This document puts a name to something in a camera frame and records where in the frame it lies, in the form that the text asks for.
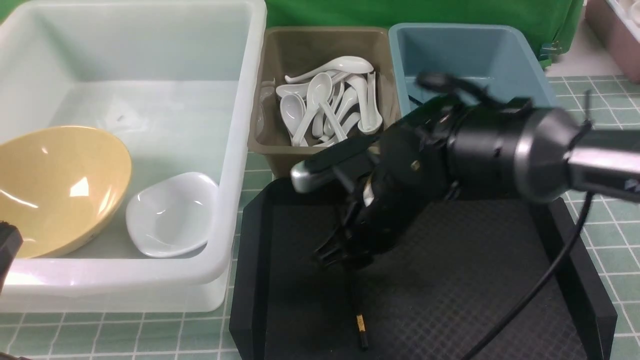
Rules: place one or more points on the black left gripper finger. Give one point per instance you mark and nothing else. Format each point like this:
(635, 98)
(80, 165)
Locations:
(11, 241)

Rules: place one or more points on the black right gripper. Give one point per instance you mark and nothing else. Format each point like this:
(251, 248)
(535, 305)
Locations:
(383, 204)

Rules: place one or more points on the yellow noodle bowl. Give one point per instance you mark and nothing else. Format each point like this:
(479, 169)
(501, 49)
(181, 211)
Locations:
(61, 186)

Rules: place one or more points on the small white dish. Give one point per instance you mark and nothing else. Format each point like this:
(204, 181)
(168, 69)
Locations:
(173, 217)

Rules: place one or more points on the white ceramic soup spoon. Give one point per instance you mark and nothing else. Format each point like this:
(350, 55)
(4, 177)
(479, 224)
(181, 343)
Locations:
(340, 132)

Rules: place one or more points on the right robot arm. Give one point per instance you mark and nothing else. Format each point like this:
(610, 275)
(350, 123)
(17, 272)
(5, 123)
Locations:
(444, 147)

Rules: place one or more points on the black serving tray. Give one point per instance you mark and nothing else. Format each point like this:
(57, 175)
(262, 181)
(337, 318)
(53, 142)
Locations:
(459, 268)

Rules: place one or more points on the white spoon right of pile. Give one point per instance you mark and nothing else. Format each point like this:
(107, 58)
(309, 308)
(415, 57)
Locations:
(372, 121)

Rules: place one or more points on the white spoon of pile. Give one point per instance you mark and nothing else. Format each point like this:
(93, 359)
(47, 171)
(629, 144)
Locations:
(372, 121)
(319, 90)
(292, 109)
(346, 63)

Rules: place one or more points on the white spoon left of pile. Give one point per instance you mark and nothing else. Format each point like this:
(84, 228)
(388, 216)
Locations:
(292, 109)

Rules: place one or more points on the white spoon centre of pile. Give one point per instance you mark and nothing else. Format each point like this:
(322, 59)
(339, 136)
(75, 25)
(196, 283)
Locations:
(319, 90)

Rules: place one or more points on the white spoon top of pile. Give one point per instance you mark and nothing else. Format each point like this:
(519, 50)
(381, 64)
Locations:
(346, 63)

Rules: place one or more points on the olive brown plastic bin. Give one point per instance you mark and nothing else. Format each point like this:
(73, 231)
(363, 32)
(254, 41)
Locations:
(295, 50)

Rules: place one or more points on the large white plastic tub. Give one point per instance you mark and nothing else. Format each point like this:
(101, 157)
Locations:
(176, 81)

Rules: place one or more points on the blue plastic bin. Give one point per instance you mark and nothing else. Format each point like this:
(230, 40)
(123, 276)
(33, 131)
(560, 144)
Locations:
(497, 58)

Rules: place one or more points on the green cloth backdrop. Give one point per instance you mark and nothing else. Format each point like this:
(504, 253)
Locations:
(549, 26)

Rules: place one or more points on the pink bin at corner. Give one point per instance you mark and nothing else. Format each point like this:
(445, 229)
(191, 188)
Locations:
(611, 24)

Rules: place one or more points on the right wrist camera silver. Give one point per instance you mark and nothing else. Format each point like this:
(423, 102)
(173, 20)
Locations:
(346, 161)

